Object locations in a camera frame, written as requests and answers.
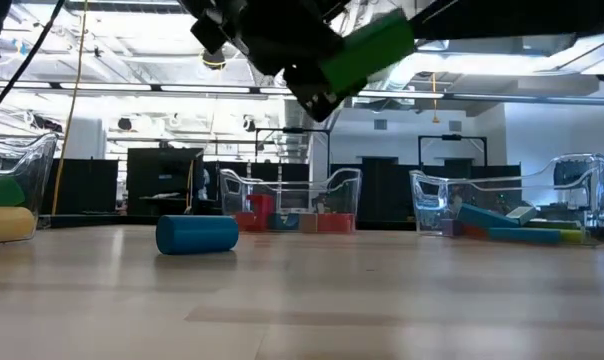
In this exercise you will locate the blue cylinder block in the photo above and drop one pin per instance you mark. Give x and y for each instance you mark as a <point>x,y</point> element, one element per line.
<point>197,235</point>

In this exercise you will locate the purple rectangular block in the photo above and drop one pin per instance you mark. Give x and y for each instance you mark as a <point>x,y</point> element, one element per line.
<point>449,227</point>

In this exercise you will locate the ceiling light strip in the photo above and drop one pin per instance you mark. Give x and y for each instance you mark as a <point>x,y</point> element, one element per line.
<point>107,87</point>

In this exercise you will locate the long blue rectangular block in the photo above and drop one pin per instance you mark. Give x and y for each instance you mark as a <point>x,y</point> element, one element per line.
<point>484,217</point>

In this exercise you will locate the red rectangular block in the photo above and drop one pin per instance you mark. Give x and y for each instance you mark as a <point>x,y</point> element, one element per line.
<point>261,207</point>

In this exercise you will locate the black aluminium table frame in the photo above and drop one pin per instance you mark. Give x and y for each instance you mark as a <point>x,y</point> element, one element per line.
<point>387,225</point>

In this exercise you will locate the light green rectangular block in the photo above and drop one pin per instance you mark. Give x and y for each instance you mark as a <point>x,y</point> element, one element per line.
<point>573,236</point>

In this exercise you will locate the yellow cylinder block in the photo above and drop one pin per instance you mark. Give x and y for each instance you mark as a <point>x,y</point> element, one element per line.
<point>7,225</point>

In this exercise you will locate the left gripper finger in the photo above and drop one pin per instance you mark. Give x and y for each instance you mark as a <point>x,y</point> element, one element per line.
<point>314,100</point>

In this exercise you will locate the black cabinet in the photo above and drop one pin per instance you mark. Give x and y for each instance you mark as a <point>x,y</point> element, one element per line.
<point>162,175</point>

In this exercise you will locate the black ceiling camera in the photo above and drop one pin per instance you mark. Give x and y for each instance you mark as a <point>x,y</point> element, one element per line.
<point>213,60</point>

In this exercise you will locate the clear plastic bin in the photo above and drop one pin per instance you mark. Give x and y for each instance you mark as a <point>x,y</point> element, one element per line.
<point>432,200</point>
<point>342,185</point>
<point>32,165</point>

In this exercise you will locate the black gantry frame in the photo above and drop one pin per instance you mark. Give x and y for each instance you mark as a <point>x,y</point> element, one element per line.
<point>452,136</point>
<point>292,130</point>

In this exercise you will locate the long black partition wall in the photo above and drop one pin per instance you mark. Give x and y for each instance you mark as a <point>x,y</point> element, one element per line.
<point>382,190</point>

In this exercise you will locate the red cylinder block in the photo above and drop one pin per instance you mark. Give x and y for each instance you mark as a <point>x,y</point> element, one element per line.
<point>242,222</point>

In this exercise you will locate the small natural wood block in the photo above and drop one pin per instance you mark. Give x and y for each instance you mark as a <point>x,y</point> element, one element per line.
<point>308,222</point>

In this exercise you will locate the black partition panel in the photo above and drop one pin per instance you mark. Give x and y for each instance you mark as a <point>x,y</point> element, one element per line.
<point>89,185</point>

